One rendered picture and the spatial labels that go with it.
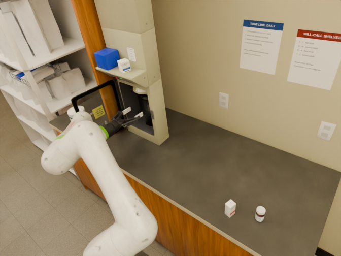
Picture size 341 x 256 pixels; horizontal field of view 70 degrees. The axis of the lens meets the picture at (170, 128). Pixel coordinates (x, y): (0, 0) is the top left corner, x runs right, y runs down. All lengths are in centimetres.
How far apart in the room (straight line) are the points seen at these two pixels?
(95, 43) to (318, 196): 152
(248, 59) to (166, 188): 89
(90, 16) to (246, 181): 130
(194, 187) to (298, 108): 74
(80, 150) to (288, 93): 113
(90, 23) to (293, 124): 133
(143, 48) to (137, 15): 16
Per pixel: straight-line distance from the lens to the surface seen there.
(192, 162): 158
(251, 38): 148
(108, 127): 152
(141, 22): 134
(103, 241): 94
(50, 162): 106
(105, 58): 147
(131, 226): 87
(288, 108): 158
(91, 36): 160
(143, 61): 139
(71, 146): 100
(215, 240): 150
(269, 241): 132
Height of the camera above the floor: 209
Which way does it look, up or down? 38 degrees down
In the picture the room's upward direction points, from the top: 7 degrees counter-clockwise
